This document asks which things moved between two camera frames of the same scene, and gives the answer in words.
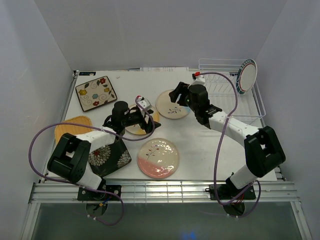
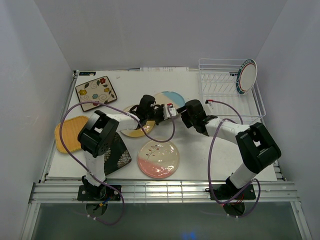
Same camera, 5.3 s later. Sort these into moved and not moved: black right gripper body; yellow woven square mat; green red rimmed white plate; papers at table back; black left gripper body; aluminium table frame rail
Moved: black right gripper body; black left gripper body
Not moved: papers at table back; green red rimmed white plate; yellow woven square mat; aluminium table frame rail
